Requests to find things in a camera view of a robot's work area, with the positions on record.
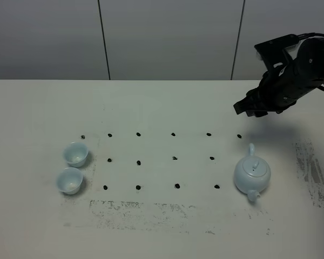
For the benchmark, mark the light blue porcelain teapot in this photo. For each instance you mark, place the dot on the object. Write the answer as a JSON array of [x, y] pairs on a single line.
[[252, 175]]

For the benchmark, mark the far light blue teacup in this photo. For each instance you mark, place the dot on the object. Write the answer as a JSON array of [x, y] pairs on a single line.
[[75, 154]]

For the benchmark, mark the near light blue teacup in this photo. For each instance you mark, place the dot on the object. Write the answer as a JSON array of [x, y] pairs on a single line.
[[69, 181]]

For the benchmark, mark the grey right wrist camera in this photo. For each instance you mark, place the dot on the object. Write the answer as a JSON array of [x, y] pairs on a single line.
[[275, 51]]

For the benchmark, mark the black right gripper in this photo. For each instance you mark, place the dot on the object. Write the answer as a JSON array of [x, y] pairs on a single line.
[[283, 87]]

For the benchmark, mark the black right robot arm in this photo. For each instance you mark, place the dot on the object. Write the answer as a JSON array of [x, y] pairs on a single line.
[[311, 45]]

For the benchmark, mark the light blue teacup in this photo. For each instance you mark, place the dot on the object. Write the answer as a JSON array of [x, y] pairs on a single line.
[[69, 181], [75, 154]]

